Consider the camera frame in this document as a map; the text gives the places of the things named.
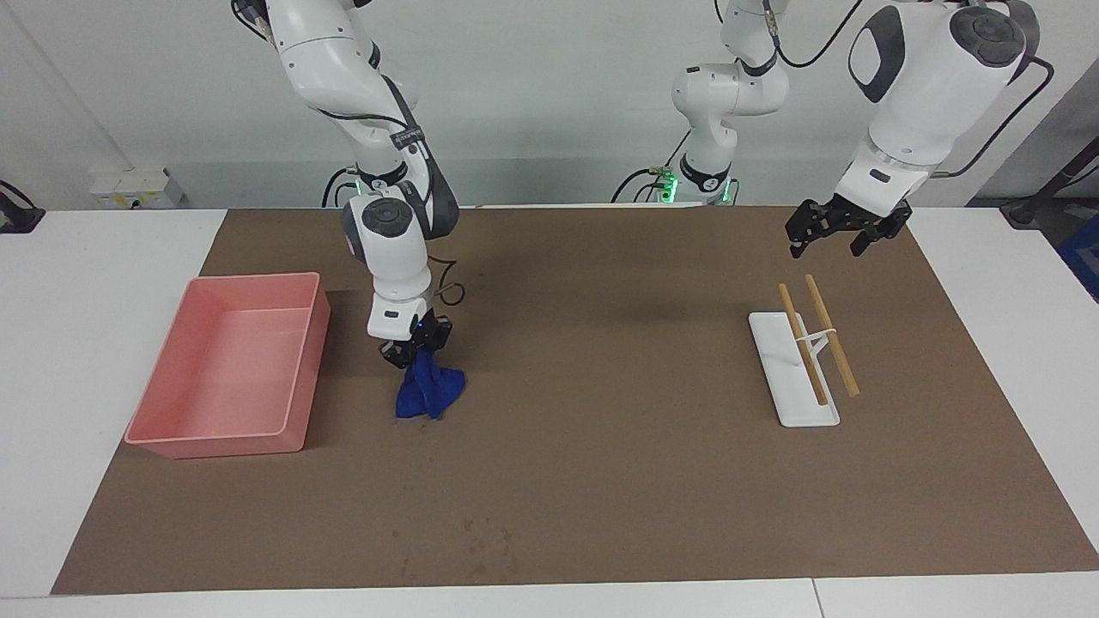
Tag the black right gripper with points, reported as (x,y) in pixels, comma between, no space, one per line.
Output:
(432,333)

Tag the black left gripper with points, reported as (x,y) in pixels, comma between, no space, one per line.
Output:
(859,216)

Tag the blue towel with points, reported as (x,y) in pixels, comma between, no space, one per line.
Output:
(429,390)

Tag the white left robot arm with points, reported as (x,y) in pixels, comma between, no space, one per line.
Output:
(927,94)

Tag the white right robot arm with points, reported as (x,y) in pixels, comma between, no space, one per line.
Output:
(395,257)

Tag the white towel rack tray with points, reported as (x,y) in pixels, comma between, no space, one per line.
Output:
(803,412)

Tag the wooden rod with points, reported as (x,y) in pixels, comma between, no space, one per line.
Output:
(833,336)
(803,345)

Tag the black stand leg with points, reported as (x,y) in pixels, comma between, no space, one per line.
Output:
(1026,210)

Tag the pink plastic bin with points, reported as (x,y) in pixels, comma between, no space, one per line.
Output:
(232,369)

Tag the brown paper mat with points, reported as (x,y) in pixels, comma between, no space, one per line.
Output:
(601,429)

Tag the blue crate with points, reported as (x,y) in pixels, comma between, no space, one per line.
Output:
(1083,253)

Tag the white wall socket box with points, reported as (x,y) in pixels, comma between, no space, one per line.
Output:
(133,189)

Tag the black clamp mount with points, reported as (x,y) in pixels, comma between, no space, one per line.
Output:
(17,219)

